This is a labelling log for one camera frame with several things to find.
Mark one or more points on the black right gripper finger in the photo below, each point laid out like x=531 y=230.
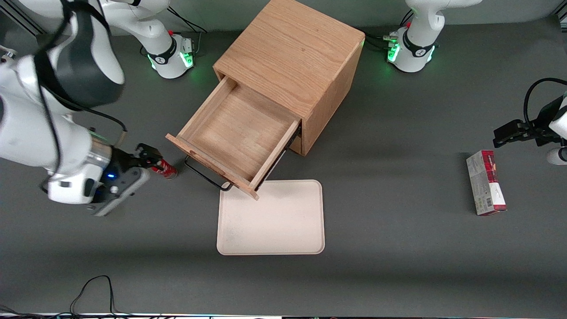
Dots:
x=119 y=188
x=148 y=157

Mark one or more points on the aluminium frame strut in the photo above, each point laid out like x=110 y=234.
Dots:
x=24 y=24

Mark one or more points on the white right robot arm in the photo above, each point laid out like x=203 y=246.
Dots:
x=26 y=128

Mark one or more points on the red cola bottle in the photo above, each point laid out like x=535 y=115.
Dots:
x=167 y=169

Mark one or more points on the wooden drawer cabinet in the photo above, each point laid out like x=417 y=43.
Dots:
x=301 y=48

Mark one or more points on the cream plastic tray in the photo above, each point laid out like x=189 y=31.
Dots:
x=279 y=221

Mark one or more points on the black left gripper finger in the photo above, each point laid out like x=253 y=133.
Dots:
x=518 y=135
x=509 y=128

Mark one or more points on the red plaid cardboard box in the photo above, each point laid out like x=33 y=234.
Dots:
x=483 y=186

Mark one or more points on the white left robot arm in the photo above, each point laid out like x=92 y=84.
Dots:
x=416 y=26

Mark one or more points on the wooden drawer front panel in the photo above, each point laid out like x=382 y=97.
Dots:
x=296 y=145

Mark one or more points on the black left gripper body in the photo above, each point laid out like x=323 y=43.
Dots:
x=540 y=126

